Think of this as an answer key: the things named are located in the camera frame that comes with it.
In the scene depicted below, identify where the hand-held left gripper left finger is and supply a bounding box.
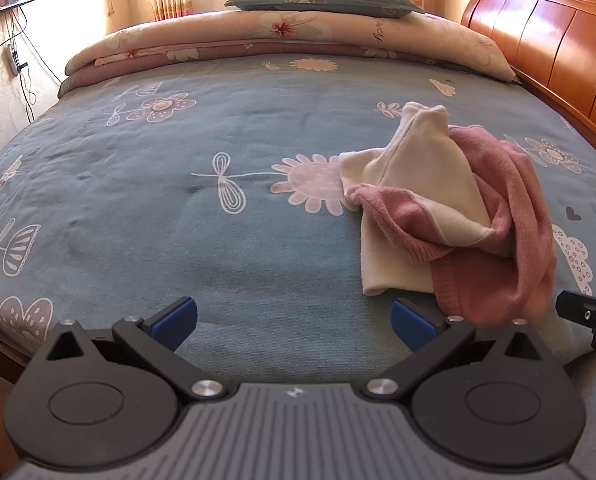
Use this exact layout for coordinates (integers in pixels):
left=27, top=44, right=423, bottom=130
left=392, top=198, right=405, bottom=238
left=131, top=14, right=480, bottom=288
left=45, top=296, right=227, bottom=402

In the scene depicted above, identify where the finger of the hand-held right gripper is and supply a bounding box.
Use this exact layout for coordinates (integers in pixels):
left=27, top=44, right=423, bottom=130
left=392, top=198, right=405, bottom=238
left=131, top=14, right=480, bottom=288
left=555, top=289, right=596, bottom=356

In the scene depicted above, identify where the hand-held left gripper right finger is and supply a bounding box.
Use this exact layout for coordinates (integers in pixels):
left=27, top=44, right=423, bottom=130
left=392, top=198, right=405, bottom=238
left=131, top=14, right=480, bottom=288
left=363, top=297, right=549, bottom=402

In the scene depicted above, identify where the pink and cream knit sweater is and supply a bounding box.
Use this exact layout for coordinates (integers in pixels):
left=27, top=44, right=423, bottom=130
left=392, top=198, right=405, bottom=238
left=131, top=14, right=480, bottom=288
left=338, top=101, right=559, bottom=328

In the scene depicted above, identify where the blue floral bed sheet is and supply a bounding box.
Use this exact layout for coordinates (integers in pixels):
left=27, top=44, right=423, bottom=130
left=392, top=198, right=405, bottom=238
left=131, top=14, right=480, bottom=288
left=0, top=52, right=596, bottom=411

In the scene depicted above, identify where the wooden headboard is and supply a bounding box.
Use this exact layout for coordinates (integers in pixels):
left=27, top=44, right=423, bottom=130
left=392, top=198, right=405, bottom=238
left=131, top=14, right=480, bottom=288
left=460, top=0, right=596, bottom=163

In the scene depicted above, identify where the folded pink floral quilt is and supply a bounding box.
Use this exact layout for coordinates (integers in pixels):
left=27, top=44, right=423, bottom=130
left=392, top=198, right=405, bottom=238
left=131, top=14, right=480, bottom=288
left=58, top=8, right=519, bottom=98

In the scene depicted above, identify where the power strip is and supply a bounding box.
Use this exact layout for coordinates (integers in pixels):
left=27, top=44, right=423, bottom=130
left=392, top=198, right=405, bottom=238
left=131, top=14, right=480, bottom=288
left=6, top=43, right=25, bottom=77

